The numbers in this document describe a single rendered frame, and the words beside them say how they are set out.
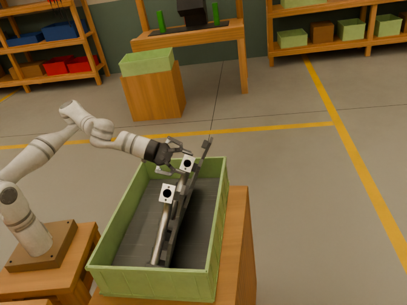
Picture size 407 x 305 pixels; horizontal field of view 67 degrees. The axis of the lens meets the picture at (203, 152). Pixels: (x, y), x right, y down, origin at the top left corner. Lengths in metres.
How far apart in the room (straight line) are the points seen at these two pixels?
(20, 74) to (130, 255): 5.75
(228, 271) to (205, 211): 0.27
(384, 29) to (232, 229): 4.74
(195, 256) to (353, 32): 4.79
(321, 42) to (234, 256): 4.59
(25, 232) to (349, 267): 1.80
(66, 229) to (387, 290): 1.75
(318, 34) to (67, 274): 4.87
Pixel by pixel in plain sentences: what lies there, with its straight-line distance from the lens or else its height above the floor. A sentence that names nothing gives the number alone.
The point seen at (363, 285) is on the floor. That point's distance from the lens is 2.18.
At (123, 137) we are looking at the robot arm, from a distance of 1.09.
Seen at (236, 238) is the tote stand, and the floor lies 0.79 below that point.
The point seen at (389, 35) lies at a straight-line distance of 5.72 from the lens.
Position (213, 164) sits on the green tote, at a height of 0.92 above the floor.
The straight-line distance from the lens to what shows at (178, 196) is 0.99.
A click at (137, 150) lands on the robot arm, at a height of 1.24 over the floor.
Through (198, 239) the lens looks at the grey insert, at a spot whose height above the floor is 0.85.
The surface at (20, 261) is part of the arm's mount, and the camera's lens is 1.42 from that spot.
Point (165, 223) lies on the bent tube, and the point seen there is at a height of 1.03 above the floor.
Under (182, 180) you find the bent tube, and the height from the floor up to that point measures 1.06.
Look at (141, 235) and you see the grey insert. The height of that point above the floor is 0.85.
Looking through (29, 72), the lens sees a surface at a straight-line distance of 6.72.
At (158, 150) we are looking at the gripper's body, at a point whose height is 1.21.
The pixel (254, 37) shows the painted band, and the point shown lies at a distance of 5.85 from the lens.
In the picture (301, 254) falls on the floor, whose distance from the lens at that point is 2.25.
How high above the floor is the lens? 1.77
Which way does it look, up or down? 33 degrees down
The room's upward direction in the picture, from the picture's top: 10 degrees counter-clockwise
